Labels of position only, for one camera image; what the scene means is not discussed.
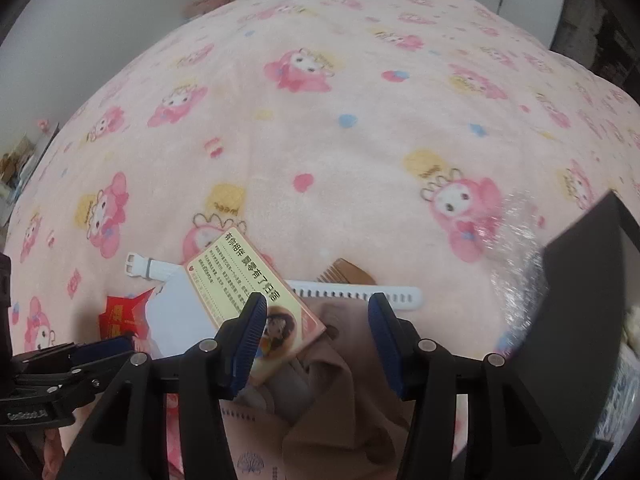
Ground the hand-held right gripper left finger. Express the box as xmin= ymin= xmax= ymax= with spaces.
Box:
xmin=55 ymin=292 xmax=268 ymax=480

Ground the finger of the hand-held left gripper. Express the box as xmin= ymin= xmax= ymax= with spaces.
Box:
xmin=12 ymin=336 xmax=135 ymax=368
xmin=15 ymin=352 xmax=132 ymax=406

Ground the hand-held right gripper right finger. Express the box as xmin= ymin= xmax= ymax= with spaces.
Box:
xmin=367 ymin=292 xmax=583 ymax=480

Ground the red envelope with portrait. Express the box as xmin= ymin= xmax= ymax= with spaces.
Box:
xmin=97 ymin=272 xmax=236 ymax=361

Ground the brown cloth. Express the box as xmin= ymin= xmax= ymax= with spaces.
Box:
xmin=235 ymin=295 xmax=471 ymax=480

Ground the peach printed card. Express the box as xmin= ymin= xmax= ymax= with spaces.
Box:
xmin=182 ymin=230 xmax=326 ymax=386

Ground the wooden comb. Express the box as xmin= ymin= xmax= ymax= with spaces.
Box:
xmin=314 ymin=258 xmax=377 ymax=286

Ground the black storage box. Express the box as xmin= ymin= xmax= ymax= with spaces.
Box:
xmin=542 ymin=190 xmax=640 ymax=480

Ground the pink printed paper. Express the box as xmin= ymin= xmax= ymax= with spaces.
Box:
xmin=220 ymin=405 xmax=301 ymax=480

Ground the white smart watch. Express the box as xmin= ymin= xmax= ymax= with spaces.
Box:
xmin=125 ymin=252 xmax=423 ymax=311

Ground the clear bubble wrap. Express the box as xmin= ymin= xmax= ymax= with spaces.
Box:
xmin=490 ymin=195 xmax=566 ymax=356

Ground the cluttered box pile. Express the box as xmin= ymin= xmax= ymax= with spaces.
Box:
xmin=0 ymin=120 xmax=61 ymax=201

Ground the pink printed blanket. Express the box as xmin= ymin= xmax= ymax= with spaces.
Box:
xmin=0 ymin=0 xmax=640 ymax=480

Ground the white blue printed plastic bag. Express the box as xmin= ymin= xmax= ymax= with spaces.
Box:
xmin=595 ymin=325 xmax=640 ymax=456

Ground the dark shelf unit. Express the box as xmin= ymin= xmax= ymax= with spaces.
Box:
xmin=550 ymin=0 xmax=640 ymax=96

